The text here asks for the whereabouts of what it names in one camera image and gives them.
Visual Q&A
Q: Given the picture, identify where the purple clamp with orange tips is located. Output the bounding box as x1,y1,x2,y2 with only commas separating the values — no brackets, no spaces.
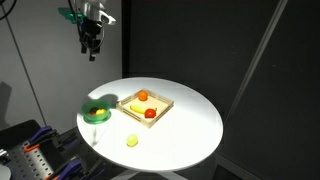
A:
46,157,85,180
23,125,55,154

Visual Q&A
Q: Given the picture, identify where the wooden slatted tray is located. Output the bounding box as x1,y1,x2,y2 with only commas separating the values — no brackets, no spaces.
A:
115,88,175,129

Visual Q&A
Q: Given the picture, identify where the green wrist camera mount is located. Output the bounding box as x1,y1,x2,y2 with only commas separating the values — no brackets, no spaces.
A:
57,7,85,25

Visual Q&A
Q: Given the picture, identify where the red toy apple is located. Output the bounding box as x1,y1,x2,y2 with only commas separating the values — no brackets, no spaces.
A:
144,107,158,120

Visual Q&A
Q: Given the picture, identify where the thin dark slanted pole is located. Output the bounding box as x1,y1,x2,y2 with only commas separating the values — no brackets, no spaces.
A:
0,3,48,128

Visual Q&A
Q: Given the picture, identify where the yellow lemon plush toy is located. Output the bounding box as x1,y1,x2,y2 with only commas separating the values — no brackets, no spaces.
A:
125,133,139,148

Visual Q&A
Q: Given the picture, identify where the green plastic bowl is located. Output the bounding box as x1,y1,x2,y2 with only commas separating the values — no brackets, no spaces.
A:
80,98,112,125

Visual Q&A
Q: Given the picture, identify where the perforated metal breadboard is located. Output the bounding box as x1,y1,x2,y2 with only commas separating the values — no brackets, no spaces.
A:
5,143,55,180

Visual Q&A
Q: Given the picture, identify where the yellow toy banana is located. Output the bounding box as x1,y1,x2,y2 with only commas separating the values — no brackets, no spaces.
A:
129,104,148,115

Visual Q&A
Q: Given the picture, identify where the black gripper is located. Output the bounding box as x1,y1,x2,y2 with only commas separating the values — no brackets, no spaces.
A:
78,16,105,62

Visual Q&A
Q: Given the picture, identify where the small red toy fruit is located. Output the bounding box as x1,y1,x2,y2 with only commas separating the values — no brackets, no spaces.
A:
87,106,99,116

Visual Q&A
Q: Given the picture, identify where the orange toy fruit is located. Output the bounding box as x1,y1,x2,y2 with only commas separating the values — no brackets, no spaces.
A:
137,90,149,102

